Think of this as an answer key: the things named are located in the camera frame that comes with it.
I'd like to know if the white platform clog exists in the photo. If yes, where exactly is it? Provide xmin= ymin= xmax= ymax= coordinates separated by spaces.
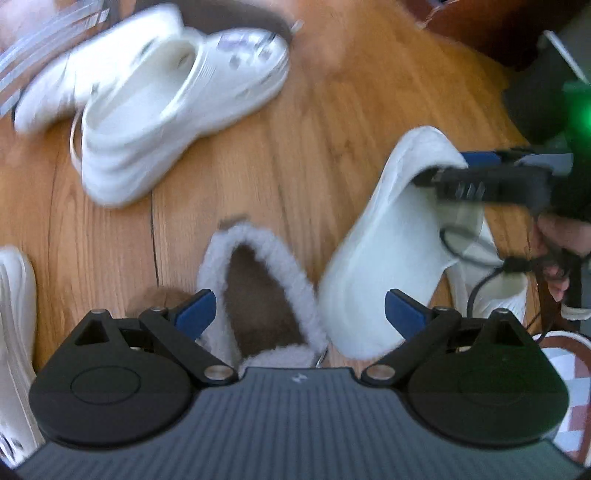
xmin=0 ymin=246 xmax=45 ymax=464
xmin=69 ymin=27 xmax=293 ymax=209

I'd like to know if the black cable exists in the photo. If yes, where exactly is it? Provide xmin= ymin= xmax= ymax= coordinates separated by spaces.
xmin=438 ymin=225 xmax=591 ymax=334

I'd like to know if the person's right hand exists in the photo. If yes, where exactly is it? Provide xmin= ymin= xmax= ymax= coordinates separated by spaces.
xmin=533 ymin=215 xmax=591 ymax=297

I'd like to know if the white strap sneaker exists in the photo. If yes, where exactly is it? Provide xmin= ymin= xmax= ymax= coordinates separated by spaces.
xmin=13 ymin=4 xmax=186 ymax=136

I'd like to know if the brown cardboard box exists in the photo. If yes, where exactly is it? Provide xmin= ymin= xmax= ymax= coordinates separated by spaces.
xmin=424 ymin=0 xmax=591 ymax=71

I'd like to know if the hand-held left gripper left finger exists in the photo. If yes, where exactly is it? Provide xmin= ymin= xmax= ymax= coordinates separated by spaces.
xmin=74 ymin=290 xmax=239 ymax=387

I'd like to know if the cream slide slipper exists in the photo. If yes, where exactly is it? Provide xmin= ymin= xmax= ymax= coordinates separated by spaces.
xmin=318 ymin=126 xmax=486 ymax=361
xmin=442 ymin=220 xmax=530 ymax=325

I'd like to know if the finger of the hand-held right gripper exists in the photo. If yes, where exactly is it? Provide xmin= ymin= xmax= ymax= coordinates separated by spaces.
xmin=413 ymin=167 xmax=553 ymax=208
xmin=462 ymin=148 xmax=573 ymax=174

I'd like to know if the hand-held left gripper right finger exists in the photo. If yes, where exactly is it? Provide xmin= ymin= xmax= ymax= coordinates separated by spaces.
xmin=361 ymin=288 xmax=525 ymax=387

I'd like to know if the red white checkered rug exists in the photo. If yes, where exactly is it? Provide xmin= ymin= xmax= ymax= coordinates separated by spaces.
xmin=531 ymin=331 xmax=591 ymax=463

